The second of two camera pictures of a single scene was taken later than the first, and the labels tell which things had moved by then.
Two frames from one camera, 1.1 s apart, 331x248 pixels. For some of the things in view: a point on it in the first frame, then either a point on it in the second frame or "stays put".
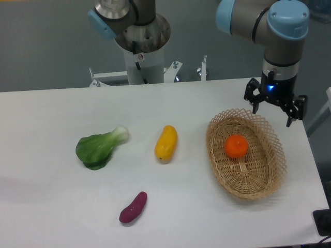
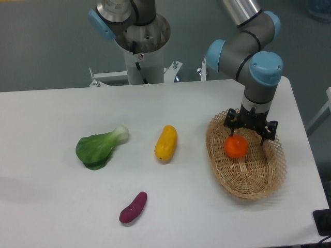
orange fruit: [236, 145] stays put
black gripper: [277, 90] to [251, 118]
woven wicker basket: [256, 174] stays put
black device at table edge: [322, 218] stays put
